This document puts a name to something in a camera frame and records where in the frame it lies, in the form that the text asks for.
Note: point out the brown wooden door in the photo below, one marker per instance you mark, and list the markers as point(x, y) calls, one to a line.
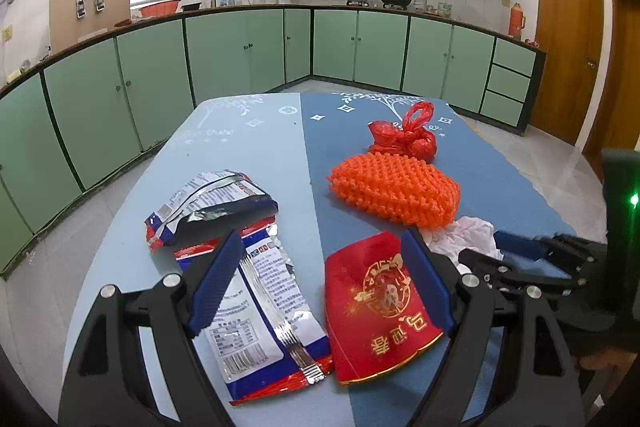
point(617, 121)
point(570, 32)

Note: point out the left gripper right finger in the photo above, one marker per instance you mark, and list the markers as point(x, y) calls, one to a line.
point(534, 384)

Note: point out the red gold festive bag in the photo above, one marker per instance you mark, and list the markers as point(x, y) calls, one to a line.
point(375, 319)

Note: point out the red knotted plastic bag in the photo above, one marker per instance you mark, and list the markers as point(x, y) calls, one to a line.
point(411, 139)

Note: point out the wooden cutting board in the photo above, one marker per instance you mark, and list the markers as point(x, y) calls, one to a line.
point(75, 21)

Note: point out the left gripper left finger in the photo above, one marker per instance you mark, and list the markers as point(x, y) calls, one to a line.
point(106, 382)

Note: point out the blue red wrapper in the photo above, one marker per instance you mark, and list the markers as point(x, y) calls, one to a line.
point(208, 197)
point(264, 336)

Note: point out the blue tablecloth mat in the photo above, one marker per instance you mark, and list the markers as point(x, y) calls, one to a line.
point(288, 143)

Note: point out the orange foam fruit net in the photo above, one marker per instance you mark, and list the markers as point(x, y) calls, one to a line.
point(396, 188)

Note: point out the green lower kitchen cabinets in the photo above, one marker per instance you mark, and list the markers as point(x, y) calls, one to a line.
point(74, 120)

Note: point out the red wash basin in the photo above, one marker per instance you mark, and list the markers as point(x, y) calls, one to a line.
point(160, 9)

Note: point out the white tissue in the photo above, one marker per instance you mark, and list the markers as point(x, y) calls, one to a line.
point(466, 232)

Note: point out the person's right hand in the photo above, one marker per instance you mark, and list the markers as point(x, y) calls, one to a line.
point(619, 361)

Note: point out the orange thermos flask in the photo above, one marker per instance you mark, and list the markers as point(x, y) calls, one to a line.
point(517, 21)

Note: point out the black wok pan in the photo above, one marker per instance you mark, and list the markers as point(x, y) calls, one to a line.
point(396, 4)

